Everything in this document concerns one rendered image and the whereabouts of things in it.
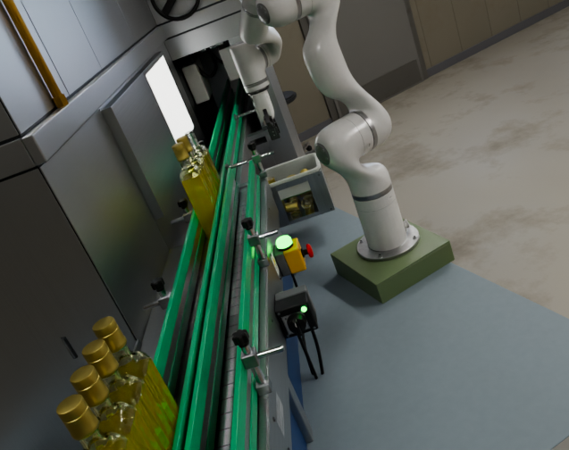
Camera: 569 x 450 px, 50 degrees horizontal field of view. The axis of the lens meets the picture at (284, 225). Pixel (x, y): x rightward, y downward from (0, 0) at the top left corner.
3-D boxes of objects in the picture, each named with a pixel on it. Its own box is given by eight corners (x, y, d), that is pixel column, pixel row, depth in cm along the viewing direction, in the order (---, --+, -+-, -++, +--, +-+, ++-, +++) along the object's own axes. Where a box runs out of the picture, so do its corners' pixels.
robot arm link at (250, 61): (261, 74, 206) (238, 86, 203) (246, 37, 201) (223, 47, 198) (273, 74, 199) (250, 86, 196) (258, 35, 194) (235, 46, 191)
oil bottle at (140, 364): (167, 447, 104) (90, 318, 92) (197, 438, 103) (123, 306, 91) (163, 474, 98) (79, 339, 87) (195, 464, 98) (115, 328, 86)
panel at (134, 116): (189, 130, 257) (154, 53, 243) (196, 128, 256) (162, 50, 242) (154, 220, 175) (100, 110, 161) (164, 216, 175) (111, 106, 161)
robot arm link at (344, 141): (401, 184, 173) (379, 106, 163) (352, 216, 167) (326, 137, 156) (373, 177, 183) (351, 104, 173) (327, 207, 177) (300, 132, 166)
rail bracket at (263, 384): (259, 386, 110) (231, 329, 105) (297, 374, 109) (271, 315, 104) (259, 401, 106) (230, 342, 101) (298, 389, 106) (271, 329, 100)
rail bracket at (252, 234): (260, 263, 152) (240, 218, 146) (288, 254, 151) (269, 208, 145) (260, 271, 148) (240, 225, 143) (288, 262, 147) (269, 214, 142)
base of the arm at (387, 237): (397, 219, 194) (383, 168, 186) (431, 239, 178) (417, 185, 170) (347, 245, 191) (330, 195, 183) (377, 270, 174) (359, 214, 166)
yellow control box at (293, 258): (282, 266, 173) (273, 245, 170) (307, 258, 172) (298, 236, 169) (283, 279, 167) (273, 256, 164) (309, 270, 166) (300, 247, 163)
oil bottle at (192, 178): (208, 229, 181) (179, 166, 173) (225, 223, 181) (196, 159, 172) (206, 237, 176) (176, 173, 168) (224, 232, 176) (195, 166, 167)
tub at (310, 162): (267, 191, 228) (258, 170, 224) (323, 171, 225) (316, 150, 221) (267, 210, 212) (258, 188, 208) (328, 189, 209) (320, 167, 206)
